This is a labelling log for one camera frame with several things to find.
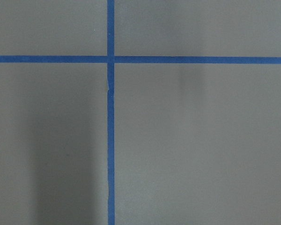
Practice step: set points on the blue tape strip lengthwise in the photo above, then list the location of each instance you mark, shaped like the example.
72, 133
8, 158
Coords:
110, 111

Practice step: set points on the blue tape strip crosswise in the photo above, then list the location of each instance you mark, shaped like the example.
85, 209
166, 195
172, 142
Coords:
140, 59

